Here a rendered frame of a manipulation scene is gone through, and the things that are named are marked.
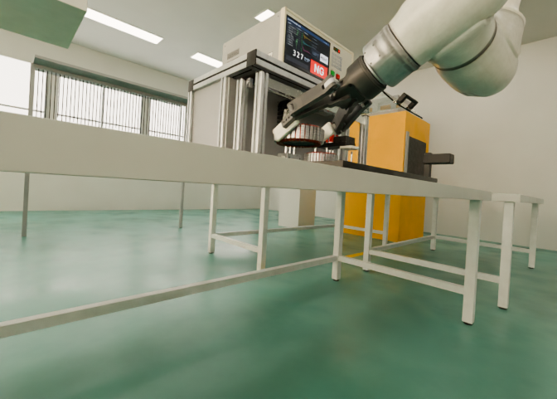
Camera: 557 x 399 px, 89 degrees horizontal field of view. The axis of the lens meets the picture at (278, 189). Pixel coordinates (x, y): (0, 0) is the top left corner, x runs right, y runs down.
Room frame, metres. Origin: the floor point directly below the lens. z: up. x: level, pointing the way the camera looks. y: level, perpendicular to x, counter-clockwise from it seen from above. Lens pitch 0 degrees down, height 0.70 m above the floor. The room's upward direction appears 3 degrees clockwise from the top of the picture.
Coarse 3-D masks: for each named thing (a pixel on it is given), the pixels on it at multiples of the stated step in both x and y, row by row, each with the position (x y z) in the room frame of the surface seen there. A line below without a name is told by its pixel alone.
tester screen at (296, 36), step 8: (288, 24) 1.00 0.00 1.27; (296, 24) 1.02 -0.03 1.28; (288, 32) 1.00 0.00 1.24; (296, 32) 1.02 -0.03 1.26; (304, 32) 1.05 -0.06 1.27; (288, 40) 1.00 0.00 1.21; (296, 40) 1.03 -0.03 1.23; (304, 40) 1.06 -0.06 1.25; (312, 40) 1.09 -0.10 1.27; (320, 40) 1.12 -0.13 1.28; (288, 48) 1.00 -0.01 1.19; (296, 48) 1.03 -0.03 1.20; (304, 48) 1.06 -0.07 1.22; (312, 48) 1.09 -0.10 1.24; (320, 48) 1.12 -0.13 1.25; (328, 48) 1.16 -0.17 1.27; (304, 56) 1.06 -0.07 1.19; (312, 56) 1.09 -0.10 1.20; (296, 64) 1.03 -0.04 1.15
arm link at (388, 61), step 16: (384, 32) 0.46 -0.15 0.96; (368, 48) 0.48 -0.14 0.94; (384, 48) 0.46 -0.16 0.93; (400, 48) 0.45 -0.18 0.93; (368, 64) 0.49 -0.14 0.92; (384, 64) 0.47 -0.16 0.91; (400, 64) 0.46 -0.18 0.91; (416, 64) 0.46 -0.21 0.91; (384, 80) 0.48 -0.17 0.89; (400, 80) 0.49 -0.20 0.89
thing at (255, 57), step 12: (240, 60) 0.92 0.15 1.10; (252, 60) 0.88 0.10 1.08; (264, 60) 0.89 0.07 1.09; (276, 60) 0.92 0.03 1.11; (216, 72) 1.02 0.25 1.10; (228, 72) 0.97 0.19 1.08; (240, 72) 0.94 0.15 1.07; (252, 72) 0.94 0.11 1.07; (276, 72) 0.93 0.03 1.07; (288, 72) 0.97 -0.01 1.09; (300, 72) 1.01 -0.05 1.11; (192, 84) 1.16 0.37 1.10; (204, 84) 1.09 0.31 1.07; (288, 84) 1.02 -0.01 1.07; (300, 84) 1.01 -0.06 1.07; (312, 84) 1.05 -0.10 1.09
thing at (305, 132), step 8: (296, 128) 0.60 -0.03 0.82; (304, 128) 0.59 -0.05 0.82; (312, 128) 0.59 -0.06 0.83; (320, 128) 0.61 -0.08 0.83; (288, 136) 0.59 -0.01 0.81; (296, 136) 0.59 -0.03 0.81; (304, 136) 0.59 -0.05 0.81; (312, 136) 0.59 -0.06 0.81; (320, 136) 0.61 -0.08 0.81; (280, 144) 0.65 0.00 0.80; (288, 144) 0.67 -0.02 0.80; (296, 144) 0.68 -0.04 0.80; (304, 144) 0.67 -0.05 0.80; (312, 144) 0.65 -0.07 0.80; (320, 144) 0.63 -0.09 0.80
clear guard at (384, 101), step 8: (376, 96) 1.07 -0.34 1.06; (384, 96) 1.06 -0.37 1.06; (392, 96) 1.04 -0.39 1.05; (376, 104) 1.16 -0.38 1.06; (384, 104) 1.15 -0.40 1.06; (392, 104) 1.14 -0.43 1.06; (400, 104) 1.01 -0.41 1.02; (368, 112) 1.28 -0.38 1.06; (376, 112) 1.27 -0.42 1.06; (416, 112) 1.14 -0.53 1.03
